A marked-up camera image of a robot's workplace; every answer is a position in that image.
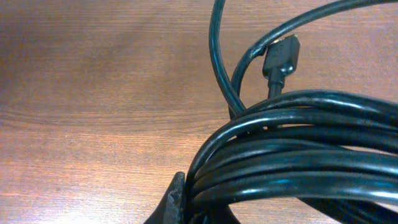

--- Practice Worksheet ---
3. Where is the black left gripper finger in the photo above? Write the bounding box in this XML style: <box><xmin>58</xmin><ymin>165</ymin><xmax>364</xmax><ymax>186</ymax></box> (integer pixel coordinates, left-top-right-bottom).
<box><xmin>144</xmin><ymin>172</ymin><xmax>185</xmax><ymax>224</ymax></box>

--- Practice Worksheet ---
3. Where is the long black USB cable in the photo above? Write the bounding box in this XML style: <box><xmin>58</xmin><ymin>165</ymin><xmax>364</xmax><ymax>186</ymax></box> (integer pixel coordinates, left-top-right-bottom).
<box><xmin>183</xmin><ymin>34</ymin><xmax>398</xmax><ymax>224</ymax></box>

